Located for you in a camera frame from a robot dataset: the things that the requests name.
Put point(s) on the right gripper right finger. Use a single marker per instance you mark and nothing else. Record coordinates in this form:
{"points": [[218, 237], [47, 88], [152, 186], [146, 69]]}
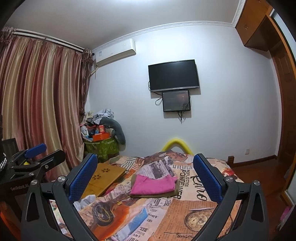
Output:
{"points": [[251, 221]]}

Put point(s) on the newspaper print bed quilt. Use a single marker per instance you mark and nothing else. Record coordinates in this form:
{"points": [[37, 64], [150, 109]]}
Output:
{"points": [[115, 215]]}

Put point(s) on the orange box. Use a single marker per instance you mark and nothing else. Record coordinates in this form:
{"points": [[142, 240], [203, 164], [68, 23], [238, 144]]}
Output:
{"points": [[100, 137]]}

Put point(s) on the small black wall monitor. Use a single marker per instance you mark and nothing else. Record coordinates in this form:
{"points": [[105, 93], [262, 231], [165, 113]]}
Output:
{"points": [[177, 100]]}

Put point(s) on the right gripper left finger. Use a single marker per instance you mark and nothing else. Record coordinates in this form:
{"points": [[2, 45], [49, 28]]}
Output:
{"points": [[38, 221]]}

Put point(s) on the striped pink curtain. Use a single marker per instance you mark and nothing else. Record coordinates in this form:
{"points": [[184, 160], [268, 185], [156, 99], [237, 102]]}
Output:
{"points": [[44, 88]]}

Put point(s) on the brown wooden door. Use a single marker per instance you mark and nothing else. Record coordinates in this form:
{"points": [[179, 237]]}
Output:
{"points": [[286, 80]]}

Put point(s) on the yellow foam headboard guard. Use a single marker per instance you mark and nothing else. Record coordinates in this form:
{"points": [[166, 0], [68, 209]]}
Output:
{"points": [[180, 143]]}

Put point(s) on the wooden overhead cabinet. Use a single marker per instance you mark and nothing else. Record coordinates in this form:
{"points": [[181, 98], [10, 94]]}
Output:
{"points": [[255, 28]]}

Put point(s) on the wall mounted black television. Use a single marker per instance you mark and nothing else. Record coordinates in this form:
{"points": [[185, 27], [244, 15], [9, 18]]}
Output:
{"points": [[173, 75]]}

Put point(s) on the white air conditioner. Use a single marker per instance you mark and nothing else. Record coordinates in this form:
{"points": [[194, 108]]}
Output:
{"points": [[113, 51]]}

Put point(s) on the grey plush pillow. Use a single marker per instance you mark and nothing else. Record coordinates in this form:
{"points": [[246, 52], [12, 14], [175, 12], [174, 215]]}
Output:
{"points": [[116, 129]]}

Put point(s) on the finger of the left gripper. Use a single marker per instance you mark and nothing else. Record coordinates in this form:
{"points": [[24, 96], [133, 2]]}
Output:
{"points": [[35, 151], [46, 163]]}

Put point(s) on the pile of grey clothes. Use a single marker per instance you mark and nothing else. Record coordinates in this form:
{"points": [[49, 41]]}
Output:
{"points": [[95, 118]]}

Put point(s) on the green storage basket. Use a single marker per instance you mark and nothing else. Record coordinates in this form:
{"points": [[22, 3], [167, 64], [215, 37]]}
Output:
{"points": [[104, 150]]}

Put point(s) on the pink pants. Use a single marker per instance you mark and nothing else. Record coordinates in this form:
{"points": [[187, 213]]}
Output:
{"points": [[144, 185]]}

